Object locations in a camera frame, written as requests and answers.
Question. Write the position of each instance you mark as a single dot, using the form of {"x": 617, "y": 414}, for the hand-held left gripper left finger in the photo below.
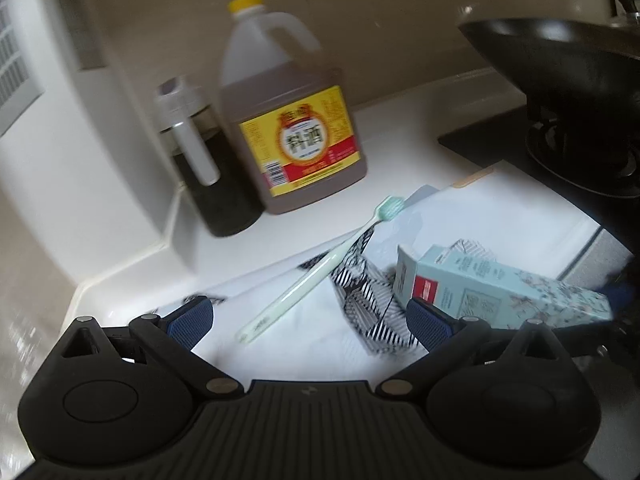
{"x": 190, "y": 321}

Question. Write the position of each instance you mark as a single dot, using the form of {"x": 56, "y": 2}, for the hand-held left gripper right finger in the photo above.
{"x": 430, "y": 326}

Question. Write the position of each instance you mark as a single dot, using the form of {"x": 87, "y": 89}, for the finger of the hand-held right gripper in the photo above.
{"x": 622, "y": 290}

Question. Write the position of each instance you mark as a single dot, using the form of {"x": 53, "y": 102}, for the light blue printed carton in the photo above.
{"x": 490, "y": 285}

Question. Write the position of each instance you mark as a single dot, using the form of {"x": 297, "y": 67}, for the pale green toothbrush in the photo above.
{"x": 310, "y": 280}

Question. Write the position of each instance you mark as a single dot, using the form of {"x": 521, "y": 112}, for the white patterned cloth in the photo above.
{"x": 360, "y": 290}

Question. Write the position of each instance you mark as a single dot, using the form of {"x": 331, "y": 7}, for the dark sauce dispenser bottle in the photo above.
{"x": 220, "y": 180}

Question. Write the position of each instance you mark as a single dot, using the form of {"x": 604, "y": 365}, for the wooden ice cream stick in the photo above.
{"x": 472, "y": 179}

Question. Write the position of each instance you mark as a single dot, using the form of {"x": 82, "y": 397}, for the black gas stove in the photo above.
{"x": 550, "y": 155}

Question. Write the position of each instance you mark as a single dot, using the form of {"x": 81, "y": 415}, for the large cooking wine jug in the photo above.
{"x": 295, "y": 125}

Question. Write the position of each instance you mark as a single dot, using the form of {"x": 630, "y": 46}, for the black wok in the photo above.
{"x": 550, "y": 55}

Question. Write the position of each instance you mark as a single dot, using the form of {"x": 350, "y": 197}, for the white vent grille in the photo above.
{"x": 15, "y": 60}

